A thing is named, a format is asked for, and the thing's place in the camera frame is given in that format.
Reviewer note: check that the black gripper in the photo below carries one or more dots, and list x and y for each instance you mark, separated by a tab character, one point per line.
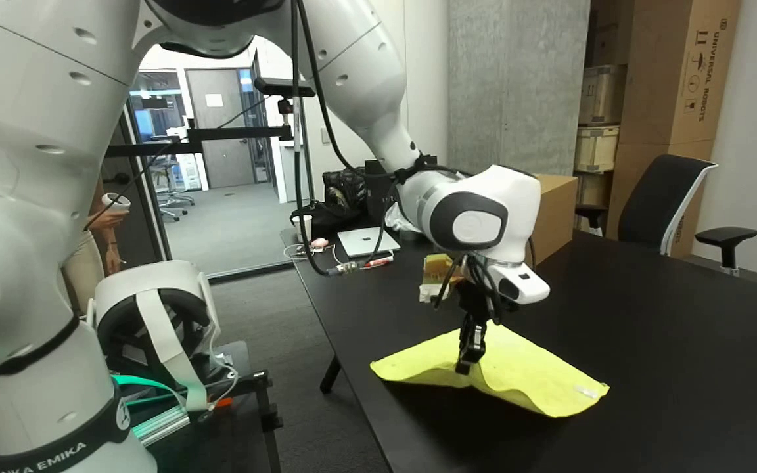
475	307

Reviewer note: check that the yellow towel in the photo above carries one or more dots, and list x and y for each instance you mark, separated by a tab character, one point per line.
537	383

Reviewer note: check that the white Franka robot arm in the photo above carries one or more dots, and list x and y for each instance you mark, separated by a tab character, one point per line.
28	220

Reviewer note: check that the red pen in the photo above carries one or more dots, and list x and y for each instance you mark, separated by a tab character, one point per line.
380	261

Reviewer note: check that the white closed laptop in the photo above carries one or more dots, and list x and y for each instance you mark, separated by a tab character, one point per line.
369	240

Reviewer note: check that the large brown cardboard box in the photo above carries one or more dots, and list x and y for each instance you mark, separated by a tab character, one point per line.
558	220

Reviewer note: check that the small white pink device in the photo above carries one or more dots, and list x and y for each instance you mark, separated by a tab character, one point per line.
320	245

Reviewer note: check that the black bag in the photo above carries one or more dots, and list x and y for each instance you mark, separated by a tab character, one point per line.
357	198

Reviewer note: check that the white paper cup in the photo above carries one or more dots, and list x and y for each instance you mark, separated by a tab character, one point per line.
304	228

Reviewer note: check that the small stacked cardboard box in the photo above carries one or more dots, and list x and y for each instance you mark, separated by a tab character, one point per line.
597	148
603	94

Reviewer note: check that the orange and black clamp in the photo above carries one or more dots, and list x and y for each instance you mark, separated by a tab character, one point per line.
221	405

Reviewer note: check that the black office chair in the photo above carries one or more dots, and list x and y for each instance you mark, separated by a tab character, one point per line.
726	236

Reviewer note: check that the white VR headset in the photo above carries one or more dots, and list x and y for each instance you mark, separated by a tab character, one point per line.
156	284

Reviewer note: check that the background office chair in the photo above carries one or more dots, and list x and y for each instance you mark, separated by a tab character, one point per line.
174	189

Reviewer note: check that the person behind robot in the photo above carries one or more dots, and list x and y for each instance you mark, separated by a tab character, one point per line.
108	238

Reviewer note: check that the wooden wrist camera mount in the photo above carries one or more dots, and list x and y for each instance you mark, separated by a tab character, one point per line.
434	266

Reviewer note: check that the black chair white frame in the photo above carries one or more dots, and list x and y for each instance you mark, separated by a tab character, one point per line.
658	202

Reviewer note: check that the black stereo camera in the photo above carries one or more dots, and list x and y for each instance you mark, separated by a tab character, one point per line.
287	87

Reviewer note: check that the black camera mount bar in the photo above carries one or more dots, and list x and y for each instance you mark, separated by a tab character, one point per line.
221	136

